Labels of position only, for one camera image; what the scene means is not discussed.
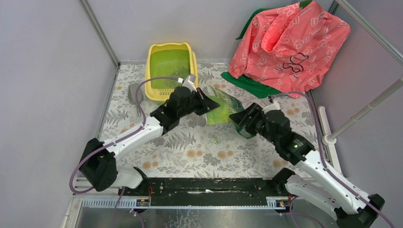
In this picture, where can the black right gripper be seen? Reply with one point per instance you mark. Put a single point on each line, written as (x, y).
(247, 119)

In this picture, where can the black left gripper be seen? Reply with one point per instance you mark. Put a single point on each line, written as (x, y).
(197, 100)

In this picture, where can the green litter bag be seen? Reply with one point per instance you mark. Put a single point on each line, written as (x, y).
(228, 105)

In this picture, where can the silver metal scoop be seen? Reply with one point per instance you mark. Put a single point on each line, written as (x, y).
(135, 96)

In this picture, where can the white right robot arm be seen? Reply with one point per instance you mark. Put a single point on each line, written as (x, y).
(347, 204)

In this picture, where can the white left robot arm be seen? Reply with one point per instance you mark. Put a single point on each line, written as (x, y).
(98, 161)

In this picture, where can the green litter pile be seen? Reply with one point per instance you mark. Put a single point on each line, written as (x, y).
(181, 72)

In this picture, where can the yellow litter box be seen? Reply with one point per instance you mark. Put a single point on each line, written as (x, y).
(175, 60)

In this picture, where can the green cloth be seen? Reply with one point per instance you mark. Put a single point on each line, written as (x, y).
(255, 88)

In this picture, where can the floral table mat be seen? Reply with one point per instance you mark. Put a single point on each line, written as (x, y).
(194, 149)

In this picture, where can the white metal pole stand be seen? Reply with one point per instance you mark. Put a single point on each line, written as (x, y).
(329, 139)

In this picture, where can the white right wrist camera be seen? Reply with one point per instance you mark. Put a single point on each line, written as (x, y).
(273, 105)

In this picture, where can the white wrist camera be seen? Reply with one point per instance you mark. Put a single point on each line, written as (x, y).
(188, 82)
(273, 105)

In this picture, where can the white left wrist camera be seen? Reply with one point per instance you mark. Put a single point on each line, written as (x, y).
(188, 82)

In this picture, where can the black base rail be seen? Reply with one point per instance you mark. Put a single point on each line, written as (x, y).
(208, 192)

